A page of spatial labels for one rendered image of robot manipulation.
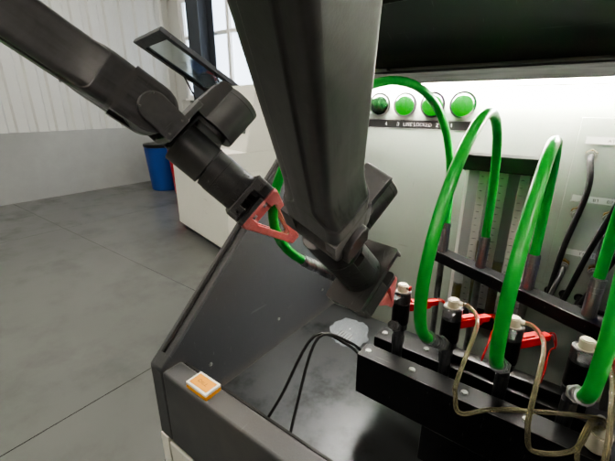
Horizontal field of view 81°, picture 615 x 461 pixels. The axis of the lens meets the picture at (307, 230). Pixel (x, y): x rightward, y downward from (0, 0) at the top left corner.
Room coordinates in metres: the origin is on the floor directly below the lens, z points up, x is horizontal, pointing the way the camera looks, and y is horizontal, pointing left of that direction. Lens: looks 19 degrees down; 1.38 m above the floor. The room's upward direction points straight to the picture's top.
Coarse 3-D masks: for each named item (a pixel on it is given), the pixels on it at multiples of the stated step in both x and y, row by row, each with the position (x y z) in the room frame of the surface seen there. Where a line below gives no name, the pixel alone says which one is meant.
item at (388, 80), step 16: (384, 80) 0.58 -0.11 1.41; (400, 80) 0.59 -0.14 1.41; (416, 80) 0.62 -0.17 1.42; (432, 96) 0.63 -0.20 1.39; (448, 128) 0.66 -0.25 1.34; (448, 144) 0.66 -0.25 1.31; (448, 160) 0.67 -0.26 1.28; (272, 208) 0.49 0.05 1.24; (272, 224) 0.49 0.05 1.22; (448, 224) 0.67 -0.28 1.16; (288, 256) 0.50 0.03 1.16; (304, 256) 0.51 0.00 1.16
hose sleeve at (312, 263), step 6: (306, 258) 0.51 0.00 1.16; (300, 264) 0.51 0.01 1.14; (306, 264) 0.51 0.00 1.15; (312, 264) 0.51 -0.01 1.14; (318, 264) 0.52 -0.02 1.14; (312, 270) 0.52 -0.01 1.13; (318, 270) 0.52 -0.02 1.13; (324, 270) 0.53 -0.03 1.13; (324, 276) 0.53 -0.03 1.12; (330, 276) 0.53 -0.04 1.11
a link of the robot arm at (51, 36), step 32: (0, 0) 0.39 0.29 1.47; (32, 0) 0.41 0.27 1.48; (0, 32) 0.39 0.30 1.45; (32, 32) 0.40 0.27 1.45; (64, 32) 0.42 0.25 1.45; (64, 64) 0.41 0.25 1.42; (96, 64) 0.42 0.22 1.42; (128, 64) 0.44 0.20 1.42; (96, 96) 0.42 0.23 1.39; (128, 96) 0.43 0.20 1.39; (128, 128) 0.48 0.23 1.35
